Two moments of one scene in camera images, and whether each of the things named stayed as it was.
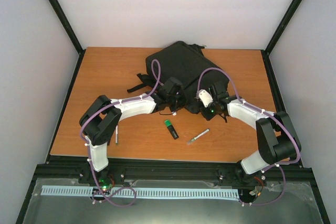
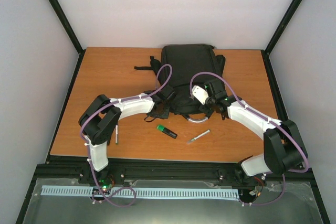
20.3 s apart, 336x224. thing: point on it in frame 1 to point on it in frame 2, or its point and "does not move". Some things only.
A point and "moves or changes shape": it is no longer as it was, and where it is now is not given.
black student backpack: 190,72 moves or changes shape
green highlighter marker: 171,129 to 166,130
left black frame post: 62,17 does not move
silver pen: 198,136 does not move
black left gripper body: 176,103 to 162,114
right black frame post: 265,53 does not move
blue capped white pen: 116,134 does not move
